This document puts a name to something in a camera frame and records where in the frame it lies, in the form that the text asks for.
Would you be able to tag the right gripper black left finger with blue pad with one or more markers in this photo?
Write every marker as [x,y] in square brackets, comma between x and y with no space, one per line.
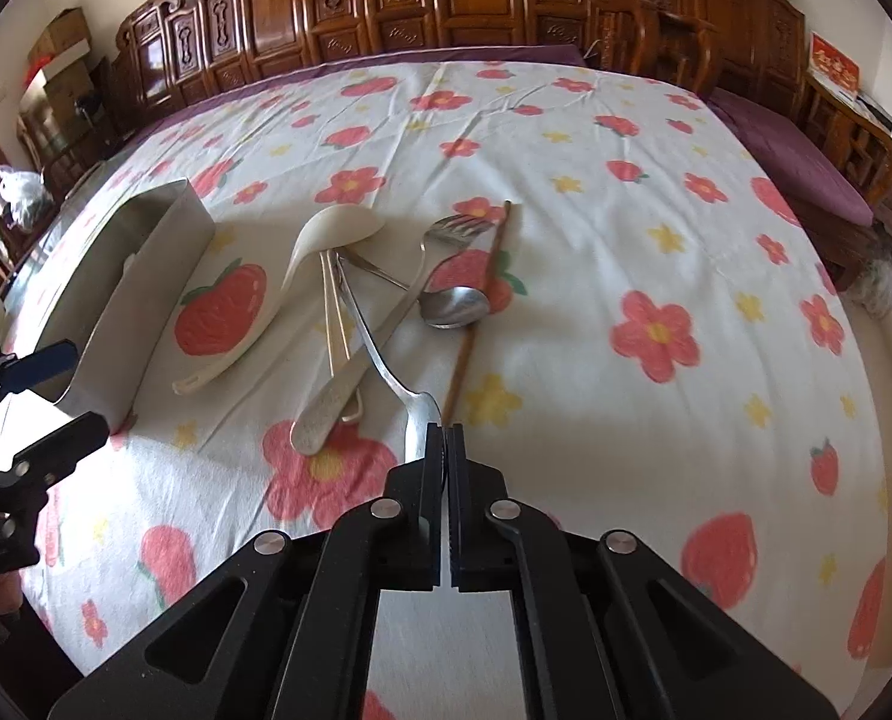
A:
[284,628]

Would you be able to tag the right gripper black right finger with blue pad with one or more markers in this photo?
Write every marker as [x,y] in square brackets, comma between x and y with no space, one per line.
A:
[605,628]

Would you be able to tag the large steel spoon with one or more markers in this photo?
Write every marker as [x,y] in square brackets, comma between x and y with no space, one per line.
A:
[421,408]

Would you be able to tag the white plastic soup spoon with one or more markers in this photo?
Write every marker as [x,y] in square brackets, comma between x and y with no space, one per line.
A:
[331,228]

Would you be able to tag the person's left hand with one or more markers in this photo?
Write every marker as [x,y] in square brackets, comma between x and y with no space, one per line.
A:
[11,593]

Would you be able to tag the steel table knife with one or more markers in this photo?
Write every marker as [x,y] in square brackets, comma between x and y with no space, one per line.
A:
[313,427]

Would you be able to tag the grey metal utensil box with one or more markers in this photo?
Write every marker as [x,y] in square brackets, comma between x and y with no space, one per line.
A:
[117,296]

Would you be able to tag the floral white tablecloth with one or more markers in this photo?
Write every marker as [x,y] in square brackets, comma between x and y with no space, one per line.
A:
[664,352]

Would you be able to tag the small steel spoon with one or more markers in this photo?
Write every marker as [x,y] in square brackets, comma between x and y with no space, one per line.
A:
[447,309]

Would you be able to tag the light bamboo chopstick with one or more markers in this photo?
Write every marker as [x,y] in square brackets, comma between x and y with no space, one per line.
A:
[345,353]
[332,329]

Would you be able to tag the cardboard boxes stack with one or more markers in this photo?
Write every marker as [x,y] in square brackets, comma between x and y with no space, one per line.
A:
[58,73]

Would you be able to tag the steel fork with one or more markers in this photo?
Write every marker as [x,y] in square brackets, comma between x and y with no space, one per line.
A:
[448,238]

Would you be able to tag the plastic bag on floor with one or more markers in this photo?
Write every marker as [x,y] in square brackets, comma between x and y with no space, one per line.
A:
[872,288]

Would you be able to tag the purple seat cushion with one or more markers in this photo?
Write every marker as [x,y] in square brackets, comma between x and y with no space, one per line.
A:
[794,164]

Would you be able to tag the carved wooden sofa bench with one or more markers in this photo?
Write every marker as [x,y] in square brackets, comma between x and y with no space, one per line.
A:
[175,53]

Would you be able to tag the red calendar card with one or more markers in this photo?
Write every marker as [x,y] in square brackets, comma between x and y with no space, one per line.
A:
[835,70]

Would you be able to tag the carved wooden armchair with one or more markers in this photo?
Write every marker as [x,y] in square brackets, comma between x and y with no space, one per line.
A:
[763,57]

